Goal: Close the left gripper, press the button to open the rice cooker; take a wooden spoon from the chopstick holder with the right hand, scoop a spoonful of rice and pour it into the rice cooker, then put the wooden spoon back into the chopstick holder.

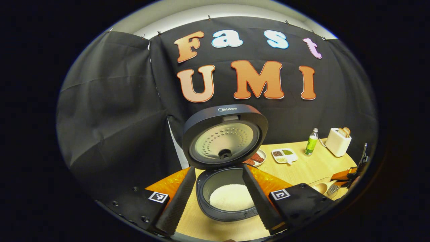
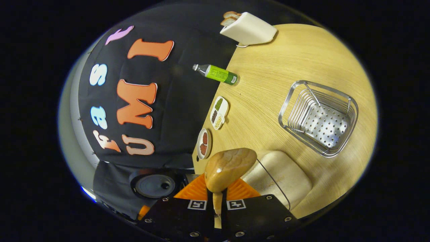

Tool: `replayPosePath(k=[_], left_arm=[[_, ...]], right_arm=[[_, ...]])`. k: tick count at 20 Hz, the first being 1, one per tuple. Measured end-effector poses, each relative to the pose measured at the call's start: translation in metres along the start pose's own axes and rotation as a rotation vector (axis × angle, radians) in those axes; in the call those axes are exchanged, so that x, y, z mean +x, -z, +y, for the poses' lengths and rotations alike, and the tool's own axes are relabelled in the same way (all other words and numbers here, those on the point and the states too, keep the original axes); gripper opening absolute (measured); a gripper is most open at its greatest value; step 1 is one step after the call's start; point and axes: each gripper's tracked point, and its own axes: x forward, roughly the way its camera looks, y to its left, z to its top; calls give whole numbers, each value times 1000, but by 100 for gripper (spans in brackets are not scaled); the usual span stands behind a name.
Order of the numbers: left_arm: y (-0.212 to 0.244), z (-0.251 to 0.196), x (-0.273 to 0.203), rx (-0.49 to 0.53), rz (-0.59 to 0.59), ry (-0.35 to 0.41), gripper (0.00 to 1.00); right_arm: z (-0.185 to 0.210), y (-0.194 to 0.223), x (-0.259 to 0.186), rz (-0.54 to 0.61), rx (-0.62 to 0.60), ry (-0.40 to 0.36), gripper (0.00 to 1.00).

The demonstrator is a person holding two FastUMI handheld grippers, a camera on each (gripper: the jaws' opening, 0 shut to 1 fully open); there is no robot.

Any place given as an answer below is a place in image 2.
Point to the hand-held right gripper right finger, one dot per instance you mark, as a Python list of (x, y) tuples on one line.
[(255, 218)]

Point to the red chicken piece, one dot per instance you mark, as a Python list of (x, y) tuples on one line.
[(205, 137), (203, 149)]

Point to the wooden spoon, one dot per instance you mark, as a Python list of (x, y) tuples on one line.
[(228, 168)]

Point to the ceiling light panel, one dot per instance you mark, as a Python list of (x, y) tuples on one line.
[(89, 194)]

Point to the white toaster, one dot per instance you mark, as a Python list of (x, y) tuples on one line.
[(250, 30)]

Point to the white divided bean dish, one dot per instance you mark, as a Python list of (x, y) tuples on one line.
[(219, 112)]

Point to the green label drink bottle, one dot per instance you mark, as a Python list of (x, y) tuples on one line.
[(216, 73)]

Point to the dark grey rice cooker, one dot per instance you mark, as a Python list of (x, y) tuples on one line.
[(154, 185)]

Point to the beige rice container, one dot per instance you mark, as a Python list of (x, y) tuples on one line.
[(289, 181)]

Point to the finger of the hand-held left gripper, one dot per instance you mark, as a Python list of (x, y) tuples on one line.
[(143, 211)]

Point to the round white plate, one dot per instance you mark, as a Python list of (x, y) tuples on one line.
[(203, 158)]

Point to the toast bread slices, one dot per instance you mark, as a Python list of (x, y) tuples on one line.
[(230, 18)]

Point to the black backdrop cloth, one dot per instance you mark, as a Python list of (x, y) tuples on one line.
[(181, 101)]

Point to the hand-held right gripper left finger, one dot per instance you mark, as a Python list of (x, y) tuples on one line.
[(178, 218)]

